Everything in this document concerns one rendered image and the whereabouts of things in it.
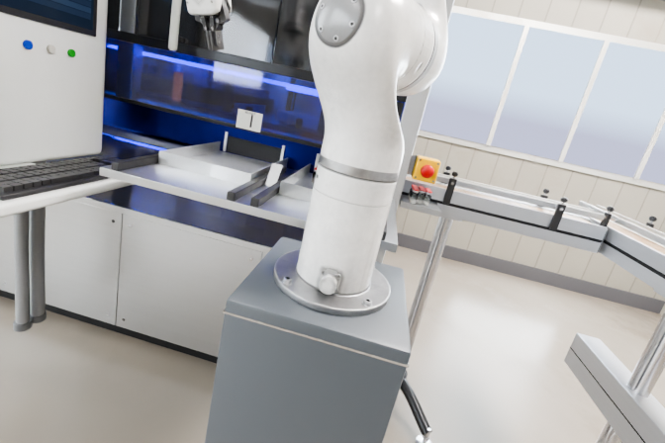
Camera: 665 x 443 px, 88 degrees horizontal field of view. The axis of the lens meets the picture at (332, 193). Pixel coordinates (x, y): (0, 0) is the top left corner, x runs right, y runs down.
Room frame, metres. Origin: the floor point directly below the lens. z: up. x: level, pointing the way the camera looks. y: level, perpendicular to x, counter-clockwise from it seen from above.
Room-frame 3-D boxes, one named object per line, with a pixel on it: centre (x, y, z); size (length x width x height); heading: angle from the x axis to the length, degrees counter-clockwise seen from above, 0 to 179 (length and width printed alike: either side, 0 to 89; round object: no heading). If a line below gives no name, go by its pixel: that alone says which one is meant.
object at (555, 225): (1.21, -0.57, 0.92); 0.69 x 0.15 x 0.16; 84
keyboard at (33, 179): (0.84, 0.69, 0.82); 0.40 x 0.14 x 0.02; 172
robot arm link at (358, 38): (0.48, -0.01, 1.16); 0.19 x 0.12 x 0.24; 147
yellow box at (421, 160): (1.10, -0.27, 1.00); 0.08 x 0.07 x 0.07; 174
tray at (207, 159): (1.05, 0.33, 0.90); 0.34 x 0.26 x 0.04; 174
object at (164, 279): (1.69, 0.76, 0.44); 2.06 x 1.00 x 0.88; 84
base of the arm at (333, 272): (0.51, -0.03, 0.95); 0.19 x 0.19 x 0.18
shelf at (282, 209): (0.96, 0.16, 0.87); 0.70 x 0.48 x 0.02; 84
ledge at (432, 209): (1.14, -0.29, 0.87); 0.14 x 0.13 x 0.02; 174
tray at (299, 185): (1.01, -0.01, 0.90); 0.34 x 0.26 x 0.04; 174
